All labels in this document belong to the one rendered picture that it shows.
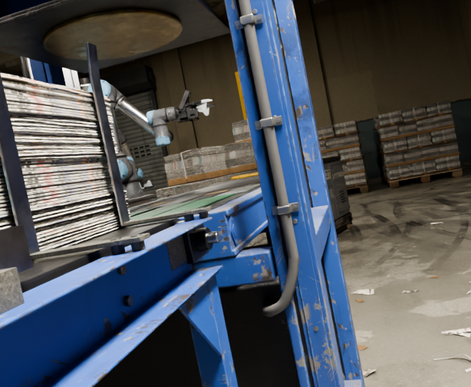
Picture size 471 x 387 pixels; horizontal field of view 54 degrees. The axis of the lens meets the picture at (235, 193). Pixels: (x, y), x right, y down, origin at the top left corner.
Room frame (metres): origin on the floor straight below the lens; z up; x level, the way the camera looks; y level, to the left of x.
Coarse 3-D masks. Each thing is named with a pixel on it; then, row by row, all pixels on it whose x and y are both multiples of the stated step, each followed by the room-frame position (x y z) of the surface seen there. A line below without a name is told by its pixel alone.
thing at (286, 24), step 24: (288, 0) 1.46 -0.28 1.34; (288, 24) 1.46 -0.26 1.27; (288, 48) 1.46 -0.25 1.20; (288, 72) 1.47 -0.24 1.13; (312, 120) 1.46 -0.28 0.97; (312, 144) 1.46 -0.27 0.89; (312, 168) 1.46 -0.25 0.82; (312, 192) 1.47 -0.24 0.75; (336, 240) 1.46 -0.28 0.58; (336, 264) 1.46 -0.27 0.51; (336, 288) 1.46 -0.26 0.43; (336, 312) 1.47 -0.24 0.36; (336, 336) 1.48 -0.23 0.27; (360, 360) 1.52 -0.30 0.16
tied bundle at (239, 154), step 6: (234, 144) 3.68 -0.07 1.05; (240, 144) 3.76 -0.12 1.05; (246, 144) 3.83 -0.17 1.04; (228, 150) 3.71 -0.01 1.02; (234, 150) 3.67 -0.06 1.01; (240, 150) 3.74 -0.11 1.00; (246, 150) 3.82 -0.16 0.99; (228, 156) 3.71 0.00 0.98; (234, 156) 3.67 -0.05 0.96; (240, 156) 3.73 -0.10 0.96; (246, 156) 3.81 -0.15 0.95; (252, 156) 3.88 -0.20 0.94; (228, 162) 3.72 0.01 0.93; (234, 162) 3.69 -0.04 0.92; (240, 162) 3.71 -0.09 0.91; (246, 162) 3.78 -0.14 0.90; (252, 162) 3.86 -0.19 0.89; (228, 174) 3.76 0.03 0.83
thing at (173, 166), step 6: (168, 156) 3.53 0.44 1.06; (174, 156) 3.50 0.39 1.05; (168, 162) 3.54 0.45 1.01; (174, 162) 3.50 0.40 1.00; (168, 168) 3.55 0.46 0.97; (174, 168) 3.51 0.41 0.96; (180, 168) 3.48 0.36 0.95; (168, 174) 3.54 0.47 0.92; (174, 174) 3.51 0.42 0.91; (180, 174) 3.47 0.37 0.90
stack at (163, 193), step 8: (224, 176) 3.50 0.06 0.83; (232, 176) 3.59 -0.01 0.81; (184, 184) 3.26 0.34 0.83; (192, 184) 3.20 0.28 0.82; (200, 184) 3.25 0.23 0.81; (208, 184) 3.32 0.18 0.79; (160, 192) 3.38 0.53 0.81; (168, 192) 3.33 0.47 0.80; (176, 192) 3.29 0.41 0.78; (184, 192) 3.25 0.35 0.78; (256, 240) 3.71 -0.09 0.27; (264, 240) 3.82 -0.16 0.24
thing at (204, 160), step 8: (192, 152) 3.40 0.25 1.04; (200, 152) 3.36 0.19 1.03; (208, 152) 3.43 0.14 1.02; (216, 152) 3.50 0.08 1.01; (224, 152) 3.58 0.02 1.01; (192, 160) 3.41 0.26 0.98; (200, 160) 3.36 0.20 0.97; (208, 160) 3.40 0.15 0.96; (216, 160) 3.49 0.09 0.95; (224, 160) 3.58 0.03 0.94; (192, 168) 3.41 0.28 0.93; (200, 168) 3.37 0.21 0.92; (208, 168) 3.39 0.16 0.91; (216, 168) 3.48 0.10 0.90; (224, 168) 3.55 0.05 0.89
